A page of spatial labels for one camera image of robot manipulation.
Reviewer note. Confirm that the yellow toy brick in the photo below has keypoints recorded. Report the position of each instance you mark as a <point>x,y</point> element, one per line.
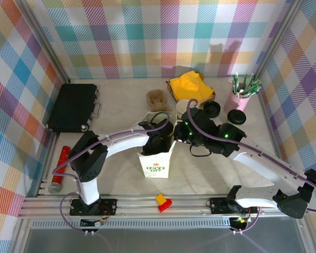
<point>160,198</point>

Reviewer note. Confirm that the yellow paper napkins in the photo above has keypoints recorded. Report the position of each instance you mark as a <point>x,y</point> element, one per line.
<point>189,87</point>

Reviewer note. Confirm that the red tube with silver cap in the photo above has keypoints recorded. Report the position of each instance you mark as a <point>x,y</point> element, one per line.
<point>61,163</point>

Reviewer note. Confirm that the pink straw holder cup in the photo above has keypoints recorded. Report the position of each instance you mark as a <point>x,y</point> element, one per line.
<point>237,104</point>

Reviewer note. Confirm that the white paper takeout bag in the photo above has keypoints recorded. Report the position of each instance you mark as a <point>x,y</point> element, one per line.
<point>147,160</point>

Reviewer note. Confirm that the stacked white paper cups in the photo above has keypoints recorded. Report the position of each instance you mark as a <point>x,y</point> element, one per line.
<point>181,108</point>

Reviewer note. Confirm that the black plastic cup lid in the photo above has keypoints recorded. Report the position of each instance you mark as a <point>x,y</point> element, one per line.
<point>236,116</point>

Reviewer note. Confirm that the brown pulp cup carrier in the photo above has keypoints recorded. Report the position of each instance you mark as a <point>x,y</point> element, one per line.
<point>158,98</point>

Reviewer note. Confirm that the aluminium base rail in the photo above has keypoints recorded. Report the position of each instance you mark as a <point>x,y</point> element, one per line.
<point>189,205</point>

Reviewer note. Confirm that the red stepped toy brick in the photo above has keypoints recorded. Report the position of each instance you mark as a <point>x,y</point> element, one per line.
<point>165,206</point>

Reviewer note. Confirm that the green white wrapped straw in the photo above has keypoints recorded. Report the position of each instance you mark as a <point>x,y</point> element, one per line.
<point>245,83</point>
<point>252,80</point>
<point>255,85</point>
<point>234,84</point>
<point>238,81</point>

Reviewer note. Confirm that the stack of black cup lids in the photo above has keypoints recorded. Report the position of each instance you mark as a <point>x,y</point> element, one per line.
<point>212,109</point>

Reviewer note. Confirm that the black hard case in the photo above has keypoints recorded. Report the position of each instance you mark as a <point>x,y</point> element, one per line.
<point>71,108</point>

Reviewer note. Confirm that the aluminium corner post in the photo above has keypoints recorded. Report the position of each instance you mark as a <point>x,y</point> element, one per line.
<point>277,39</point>
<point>48,43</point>

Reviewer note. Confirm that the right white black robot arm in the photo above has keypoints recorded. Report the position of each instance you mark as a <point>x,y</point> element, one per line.
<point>260,171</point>

